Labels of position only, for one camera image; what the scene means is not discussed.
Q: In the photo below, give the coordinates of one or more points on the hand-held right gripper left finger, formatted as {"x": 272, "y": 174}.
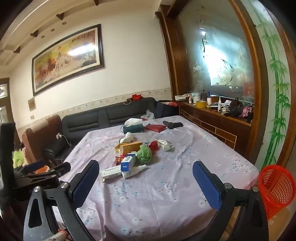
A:
{"x": 85, "y": 183}

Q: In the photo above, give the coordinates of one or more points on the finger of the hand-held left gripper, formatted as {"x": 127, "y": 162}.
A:
{"x": 34, "y": 165}
{"x": 59, "y": 170}

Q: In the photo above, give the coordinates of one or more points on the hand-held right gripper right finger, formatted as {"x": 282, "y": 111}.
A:
{"x": 205, "y": 185}

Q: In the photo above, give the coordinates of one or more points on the dark red candy wrapper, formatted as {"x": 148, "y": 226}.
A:
{"x": 119, "y": 159}

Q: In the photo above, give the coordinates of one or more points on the blue white medicine box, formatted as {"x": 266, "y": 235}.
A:
{"x": 128, "y": 163}

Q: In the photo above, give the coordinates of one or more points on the white spray bottle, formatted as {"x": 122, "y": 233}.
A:
{"x": 134, "y": 172}

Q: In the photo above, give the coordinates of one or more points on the yellow square lid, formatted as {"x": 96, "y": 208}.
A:
{"x": 129, "y": 147}

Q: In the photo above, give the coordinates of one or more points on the clear plastic bag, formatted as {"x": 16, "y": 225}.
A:
{"x": 165, "y": 143}

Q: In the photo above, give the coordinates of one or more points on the red plastic mesh basket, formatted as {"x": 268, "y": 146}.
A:
{"x": 275, "y": 192}

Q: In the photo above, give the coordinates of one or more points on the lime green cloth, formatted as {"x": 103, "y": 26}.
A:
{"x": 18, "y": 158}

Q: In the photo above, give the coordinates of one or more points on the brown leather chair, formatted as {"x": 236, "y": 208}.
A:
{"x": 46, "y": 132}

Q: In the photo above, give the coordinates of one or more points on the black leather sofa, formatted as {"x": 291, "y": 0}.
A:
{"x": 92, "y": 118}

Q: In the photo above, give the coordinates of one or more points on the white sock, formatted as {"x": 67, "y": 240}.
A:
{"x": 128, "y": 138}

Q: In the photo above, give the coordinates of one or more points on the wooden partition cabinet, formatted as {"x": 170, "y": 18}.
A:
{"x": 208, "y": 120}

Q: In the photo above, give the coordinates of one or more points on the wooden glazed door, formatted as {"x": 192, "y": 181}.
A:
{"x": 4, "y": 102}

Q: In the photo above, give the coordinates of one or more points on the green tissue box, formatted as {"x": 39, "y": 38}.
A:
{"x": 134, "y": 128}

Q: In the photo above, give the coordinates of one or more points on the red flat packet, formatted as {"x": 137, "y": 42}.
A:
{"x": 154, "y": 128}

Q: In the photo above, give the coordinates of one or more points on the yellow tape roll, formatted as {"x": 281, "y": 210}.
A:
{"x": 201, "y": 105}

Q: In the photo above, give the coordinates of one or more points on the white nozzle bottle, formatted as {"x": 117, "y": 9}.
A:
{"x": 219, "y": 105}

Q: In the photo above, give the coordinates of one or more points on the black handbag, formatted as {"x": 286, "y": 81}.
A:
{"x": 234, "y": 109}

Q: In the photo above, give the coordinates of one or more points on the white jar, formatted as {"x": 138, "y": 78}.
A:
{"x": 209, "y": 101}

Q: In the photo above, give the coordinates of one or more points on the pink cloth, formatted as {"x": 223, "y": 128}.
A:
{"x": 246, "y": 111}

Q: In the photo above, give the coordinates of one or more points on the white plastic bag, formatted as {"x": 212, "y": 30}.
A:
{"x": 149, "y": 114}

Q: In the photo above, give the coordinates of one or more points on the red cloth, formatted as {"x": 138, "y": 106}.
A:
{"x": 136, "y": 97}

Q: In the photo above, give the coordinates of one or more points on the framed horse painting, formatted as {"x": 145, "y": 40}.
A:
{"x": 67, "y": 58}

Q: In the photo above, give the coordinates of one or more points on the bamboo painted panel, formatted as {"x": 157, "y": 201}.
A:
{"x": 277, "y": 92}

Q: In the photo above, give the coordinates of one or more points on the frosted glass panel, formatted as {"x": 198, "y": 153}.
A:
{"x": 219, "y": 46}

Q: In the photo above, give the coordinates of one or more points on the small wall calendar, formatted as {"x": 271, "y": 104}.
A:
{"x": 32, "y": 104}

